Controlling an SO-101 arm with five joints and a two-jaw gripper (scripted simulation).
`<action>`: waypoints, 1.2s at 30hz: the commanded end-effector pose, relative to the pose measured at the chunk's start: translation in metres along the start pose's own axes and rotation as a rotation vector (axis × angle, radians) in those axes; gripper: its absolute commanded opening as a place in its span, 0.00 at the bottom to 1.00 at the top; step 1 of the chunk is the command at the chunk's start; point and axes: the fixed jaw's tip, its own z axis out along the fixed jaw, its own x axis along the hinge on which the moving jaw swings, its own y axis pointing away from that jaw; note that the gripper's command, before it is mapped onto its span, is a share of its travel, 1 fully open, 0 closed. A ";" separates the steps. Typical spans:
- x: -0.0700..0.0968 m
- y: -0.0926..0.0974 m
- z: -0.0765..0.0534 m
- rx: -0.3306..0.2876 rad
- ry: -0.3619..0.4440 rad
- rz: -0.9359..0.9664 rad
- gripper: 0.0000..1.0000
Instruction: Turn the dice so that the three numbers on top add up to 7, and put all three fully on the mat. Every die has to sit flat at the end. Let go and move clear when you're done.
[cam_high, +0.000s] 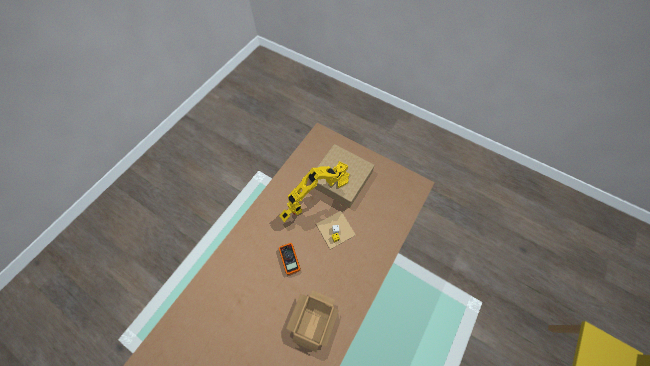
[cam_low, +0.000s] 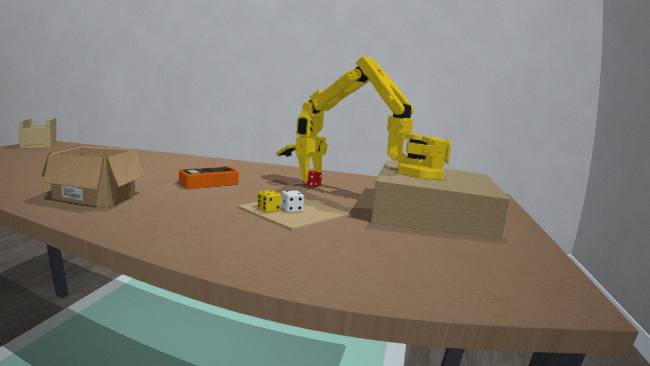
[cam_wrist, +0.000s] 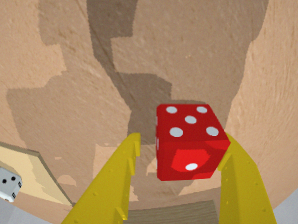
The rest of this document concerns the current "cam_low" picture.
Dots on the orange digital multimeter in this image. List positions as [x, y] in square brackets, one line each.
[205, 177]

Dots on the white die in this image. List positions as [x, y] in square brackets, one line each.
[292, 201]

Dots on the red die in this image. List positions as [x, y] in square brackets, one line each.
[314, 179]

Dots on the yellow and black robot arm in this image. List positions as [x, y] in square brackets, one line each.
[431, 150]

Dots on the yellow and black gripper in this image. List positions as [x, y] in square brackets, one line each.
[305, 148]

